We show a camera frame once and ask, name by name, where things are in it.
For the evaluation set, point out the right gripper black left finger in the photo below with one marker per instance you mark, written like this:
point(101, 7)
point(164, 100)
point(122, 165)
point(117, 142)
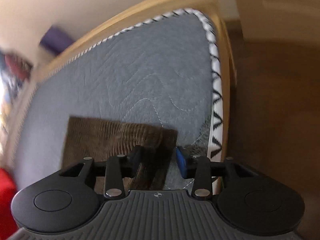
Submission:
point(69, 198)

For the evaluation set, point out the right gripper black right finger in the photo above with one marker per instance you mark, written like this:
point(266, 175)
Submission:
point(244, 198)

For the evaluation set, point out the brown corduroy pants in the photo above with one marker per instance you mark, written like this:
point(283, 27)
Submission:
point(101, 139)

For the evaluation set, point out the red pillow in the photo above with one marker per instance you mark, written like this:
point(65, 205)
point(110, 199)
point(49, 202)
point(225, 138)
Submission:
point(7, 192)

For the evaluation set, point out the dark red cushion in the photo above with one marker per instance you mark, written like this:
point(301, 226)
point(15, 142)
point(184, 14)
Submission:
point(14, 65)

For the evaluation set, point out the grey quilted mattress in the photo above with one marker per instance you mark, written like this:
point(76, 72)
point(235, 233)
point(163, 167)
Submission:
point(164, 71)

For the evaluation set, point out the purple box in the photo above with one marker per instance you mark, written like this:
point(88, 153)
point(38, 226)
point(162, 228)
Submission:
point(56, 40)

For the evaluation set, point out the wooden bed frame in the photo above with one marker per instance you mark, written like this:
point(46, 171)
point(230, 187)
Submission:
point(139, 13)

